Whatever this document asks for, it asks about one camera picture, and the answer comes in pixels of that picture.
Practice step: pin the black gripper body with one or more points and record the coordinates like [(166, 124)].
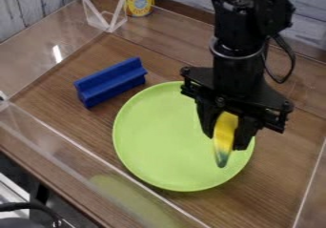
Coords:
[(264, 103)]

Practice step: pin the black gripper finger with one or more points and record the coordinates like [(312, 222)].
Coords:
[(209, 113), (245, 132)]

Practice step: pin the yellow toy banana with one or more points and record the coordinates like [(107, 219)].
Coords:
[(224, 132)]

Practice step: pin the green round plate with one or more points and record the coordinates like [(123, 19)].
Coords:
[(162, 146)]

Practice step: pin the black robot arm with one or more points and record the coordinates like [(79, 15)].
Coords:
[(233, 87)]

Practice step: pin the blue plastic block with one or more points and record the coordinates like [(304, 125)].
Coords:
[(101, 86)]

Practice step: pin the yellow blue labelled can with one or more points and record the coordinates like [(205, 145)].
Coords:
[(138, 8)]

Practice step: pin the clear acrylic corner bracket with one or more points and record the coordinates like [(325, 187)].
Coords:
[(106, 20)]

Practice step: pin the clear acrylic enclosure wall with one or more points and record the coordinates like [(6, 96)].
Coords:
[(61, 142)]

